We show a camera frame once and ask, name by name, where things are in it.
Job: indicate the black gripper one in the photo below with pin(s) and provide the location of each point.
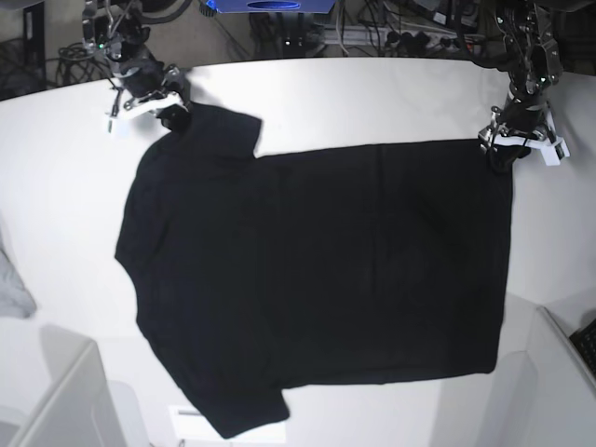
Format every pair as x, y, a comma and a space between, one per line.
155, 87

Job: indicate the blue box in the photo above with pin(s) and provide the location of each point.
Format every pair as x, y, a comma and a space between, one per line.
254, 6

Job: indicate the grey crumpled cloth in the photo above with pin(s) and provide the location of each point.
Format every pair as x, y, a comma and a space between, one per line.
16, 300

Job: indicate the black gripper two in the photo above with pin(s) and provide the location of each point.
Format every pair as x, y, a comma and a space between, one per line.
520, 120

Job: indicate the white wrist camera two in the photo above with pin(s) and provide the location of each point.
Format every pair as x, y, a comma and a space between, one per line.
545, 141

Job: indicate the black keyboard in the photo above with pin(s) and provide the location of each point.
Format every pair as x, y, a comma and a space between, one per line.
584, 343

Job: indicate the black T-shirt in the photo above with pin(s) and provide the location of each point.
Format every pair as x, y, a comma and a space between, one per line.
359, 265

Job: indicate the white power strip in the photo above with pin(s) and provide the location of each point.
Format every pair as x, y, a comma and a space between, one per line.
368, 36

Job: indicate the white wrist camera one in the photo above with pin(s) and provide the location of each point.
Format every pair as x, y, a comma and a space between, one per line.
118, 123

